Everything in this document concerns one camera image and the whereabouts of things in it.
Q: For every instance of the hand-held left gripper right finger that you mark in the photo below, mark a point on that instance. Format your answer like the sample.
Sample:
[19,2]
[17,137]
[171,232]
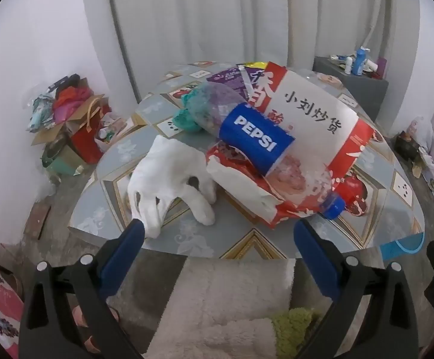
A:
[314,261]

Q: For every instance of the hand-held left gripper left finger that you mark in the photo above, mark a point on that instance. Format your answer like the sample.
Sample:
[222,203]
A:
[123,258]

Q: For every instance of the white tissue wipe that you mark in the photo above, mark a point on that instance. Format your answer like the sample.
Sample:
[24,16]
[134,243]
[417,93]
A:
[164,179]

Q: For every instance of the blue bucket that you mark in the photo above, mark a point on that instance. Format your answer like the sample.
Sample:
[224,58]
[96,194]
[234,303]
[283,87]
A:
[389,250]

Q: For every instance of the yellow-green fuzzy cloth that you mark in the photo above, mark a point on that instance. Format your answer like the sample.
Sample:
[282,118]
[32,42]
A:
[291,329]

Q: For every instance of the white fuzzy cloth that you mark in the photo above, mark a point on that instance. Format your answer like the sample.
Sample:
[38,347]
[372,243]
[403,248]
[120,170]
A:
[232,291]

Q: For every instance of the dark box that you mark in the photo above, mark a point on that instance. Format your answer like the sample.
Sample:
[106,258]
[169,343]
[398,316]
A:
[407,146]

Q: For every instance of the clear plastic bottle blue label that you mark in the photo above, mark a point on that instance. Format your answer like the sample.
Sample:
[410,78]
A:
[254,138]

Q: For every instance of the cardboard box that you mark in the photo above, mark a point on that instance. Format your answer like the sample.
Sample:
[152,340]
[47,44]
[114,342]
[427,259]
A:
[48,134]

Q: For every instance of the teal plastic scrap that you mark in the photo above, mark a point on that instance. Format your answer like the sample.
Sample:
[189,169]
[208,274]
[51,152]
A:
[183,119]

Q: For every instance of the red and white snack bag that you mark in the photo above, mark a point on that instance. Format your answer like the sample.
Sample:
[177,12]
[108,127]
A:
[314,108]

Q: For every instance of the grey cabinet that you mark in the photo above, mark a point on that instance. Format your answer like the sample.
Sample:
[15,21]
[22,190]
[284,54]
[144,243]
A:
[359,89]

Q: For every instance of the purple cylinder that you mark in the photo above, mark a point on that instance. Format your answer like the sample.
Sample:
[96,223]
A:
[381,67]

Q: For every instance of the small white bottle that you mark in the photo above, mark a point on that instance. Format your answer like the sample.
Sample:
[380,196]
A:
[349,65]

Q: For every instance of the purple snack bag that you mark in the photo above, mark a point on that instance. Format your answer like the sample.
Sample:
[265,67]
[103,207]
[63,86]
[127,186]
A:
[228,76]

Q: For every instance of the toothpaste tube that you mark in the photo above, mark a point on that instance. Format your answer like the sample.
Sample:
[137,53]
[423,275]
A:
[336,57]

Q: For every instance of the white curtain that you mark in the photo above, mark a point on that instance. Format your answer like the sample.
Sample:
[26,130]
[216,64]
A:
[202,15]

